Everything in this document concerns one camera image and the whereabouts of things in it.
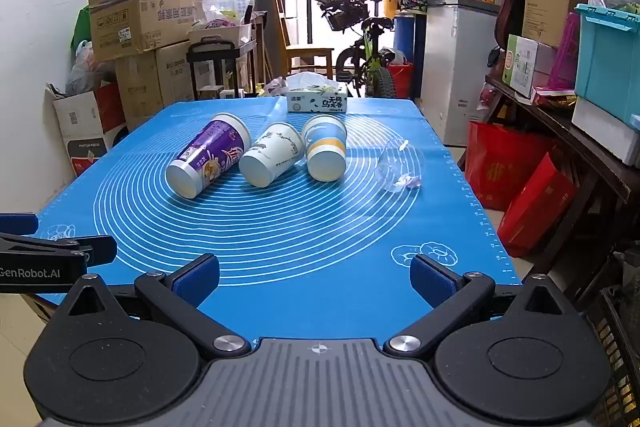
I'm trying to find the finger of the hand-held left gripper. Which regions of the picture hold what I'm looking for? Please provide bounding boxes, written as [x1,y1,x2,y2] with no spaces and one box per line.
[0,232,119,266]
[0,213,40,236]

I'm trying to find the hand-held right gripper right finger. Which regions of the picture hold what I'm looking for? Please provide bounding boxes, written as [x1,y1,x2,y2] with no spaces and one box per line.
[382,253,566,361]

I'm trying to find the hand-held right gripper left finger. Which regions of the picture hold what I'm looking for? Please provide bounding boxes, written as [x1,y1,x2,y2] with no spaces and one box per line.
[61,253,252,361]

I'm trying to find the clear plastic cup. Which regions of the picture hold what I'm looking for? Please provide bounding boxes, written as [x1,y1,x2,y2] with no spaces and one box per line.
[376,139,426,194]

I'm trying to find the purple paper cup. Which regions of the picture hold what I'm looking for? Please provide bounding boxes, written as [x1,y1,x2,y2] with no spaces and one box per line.
[165,112,252,200]

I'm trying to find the white printed paper cup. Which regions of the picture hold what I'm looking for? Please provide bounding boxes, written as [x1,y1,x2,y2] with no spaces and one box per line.
[238,122,306,188]

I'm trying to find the blue yellow striped paper cup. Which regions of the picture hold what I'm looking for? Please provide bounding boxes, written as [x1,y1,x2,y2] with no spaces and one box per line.
[301,114,349,182]

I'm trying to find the blue silicone baking mat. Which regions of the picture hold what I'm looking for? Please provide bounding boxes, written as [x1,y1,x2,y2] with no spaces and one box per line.
[32,99,524,334]

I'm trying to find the white red cardboard box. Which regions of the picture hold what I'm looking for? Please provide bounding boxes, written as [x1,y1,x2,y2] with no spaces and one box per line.
[46,81,127,178]

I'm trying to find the red flat gift box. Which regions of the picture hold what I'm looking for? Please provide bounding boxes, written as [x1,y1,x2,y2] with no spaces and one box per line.
[496,152,579,258]

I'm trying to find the red gift bag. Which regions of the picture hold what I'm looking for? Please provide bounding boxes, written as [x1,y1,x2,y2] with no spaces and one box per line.
[464,120,552,212]

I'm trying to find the grey plastic bag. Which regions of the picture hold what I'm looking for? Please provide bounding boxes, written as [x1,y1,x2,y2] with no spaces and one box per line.
[65,39,117,96]

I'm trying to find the black plastic basket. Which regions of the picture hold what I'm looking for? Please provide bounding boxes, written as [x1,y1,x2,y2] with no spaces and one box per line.
[581,286,640,427]

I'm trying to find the dark wooden side table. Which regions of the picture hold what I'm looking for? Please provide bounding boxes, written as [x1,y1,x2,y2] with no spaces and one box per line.
[482,74,640,303]

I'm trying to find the red bucket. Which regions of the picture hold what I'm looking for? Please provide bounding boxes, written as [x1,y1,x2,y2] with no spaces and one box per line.
[387,61,415,100]

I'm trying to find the green plastic bag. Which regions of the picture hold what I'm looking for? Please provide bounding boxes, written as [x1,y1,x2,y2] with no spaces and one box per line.
[69,4,94,58]

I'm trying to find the white chest freezer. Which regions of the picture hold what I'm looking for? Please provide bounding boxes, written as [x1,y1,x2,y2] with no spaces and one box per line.
[419,0,502,148]

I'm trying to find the white tissue box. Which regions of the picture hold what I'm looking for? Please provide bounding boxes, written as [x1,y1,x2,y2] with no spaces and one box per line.
[280,73,349,114]

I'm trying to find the white foam box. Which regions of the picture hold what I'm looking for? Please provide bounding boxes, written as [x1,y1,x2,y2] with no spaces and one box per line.
[570,96,640,166]

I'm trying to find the large open cardboard box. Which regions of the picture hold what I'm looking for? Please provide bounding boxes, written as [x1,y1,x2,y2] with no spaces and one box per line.
[86,0,212,64]

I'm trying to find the green black bicycle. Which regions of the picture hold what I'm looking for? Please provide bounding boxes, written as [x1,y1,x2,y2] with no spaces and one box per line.
[306,0,399,100]

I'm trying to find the white green carton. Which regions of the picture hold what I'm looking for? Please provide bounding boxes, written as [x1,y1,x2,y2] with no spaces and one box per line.
[501,34,559,100]

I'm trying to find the blue barrel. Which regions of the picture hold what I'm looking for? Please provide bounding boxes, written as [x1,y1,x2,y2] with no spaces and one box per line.
[393,12,427,64]

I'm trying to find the wooden chair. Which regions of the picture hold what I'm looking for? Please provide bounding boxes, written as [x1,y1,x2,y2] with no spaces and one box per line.
[272,0,335,80]

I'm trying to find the pink plastic rack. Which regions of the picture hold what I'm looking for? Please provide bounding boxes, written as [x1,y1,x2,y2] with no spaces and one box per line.
[547,11,581,90]

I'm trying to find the clear plastic container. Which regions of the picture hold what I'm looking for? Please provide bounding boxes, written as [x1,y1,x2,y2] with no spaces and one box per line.
[200,0,256,46]

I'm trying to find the teal plastic storage crate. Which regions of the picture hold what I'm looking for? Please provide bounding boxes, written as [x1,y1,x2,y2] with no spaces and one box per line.
[573,3,640,121]

